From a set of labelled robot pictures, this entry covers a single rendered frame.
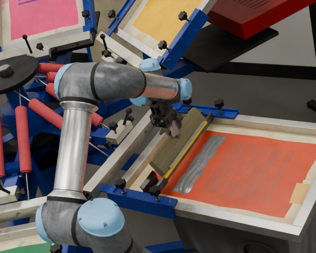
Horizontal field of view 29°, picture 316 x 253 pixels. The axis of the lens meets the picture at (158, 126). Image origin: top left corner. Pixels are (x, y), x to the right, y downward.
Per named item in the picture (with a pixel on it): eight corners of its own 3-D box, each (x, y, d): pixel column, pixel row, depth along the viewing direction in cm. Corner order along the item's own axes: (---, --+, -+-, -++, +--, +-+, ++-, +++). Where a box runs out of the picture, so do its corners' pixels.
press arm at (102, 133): (133, 140, 266) (130, 131, 263) (126, 149, 262) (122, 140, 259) (102, 136, 275) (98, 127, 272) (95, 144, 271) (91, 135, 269)
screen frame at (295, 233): (351, 134, 237) (351, 126, 235) (300, 243, 201) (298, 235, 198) (179, 114, 280) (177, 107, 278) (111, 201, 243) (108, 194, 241)
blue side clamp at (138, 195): (181, 210, 230) (176, 197, 226) (175, 220, 227) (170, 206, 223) (118, 197, 246) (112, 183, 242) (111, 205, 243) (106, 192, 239)
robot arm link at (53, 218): (72, 246, 166) (96, 55, 177) (27, 241, 173) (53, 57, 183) (95, 248, 177) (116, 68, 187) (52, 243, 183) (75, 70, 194)
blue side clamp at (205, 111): (241, 122, 265) (238, 109, 261) (236, 129, 262) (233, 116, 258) (181, 115, 281) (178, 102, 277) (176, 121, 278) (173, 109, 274)
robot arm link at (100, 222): (122, 261, 167) (107, 227, 159) (80, 256, 173) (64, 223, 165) (138, 229, 175) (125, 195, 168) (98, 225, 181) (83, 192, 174)
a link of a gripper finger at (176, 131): (173, 145, 241) (164, 126, 236) (180, 136, 244) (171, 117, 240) (179, 145, 239) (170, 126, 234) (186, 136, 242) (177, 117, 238)
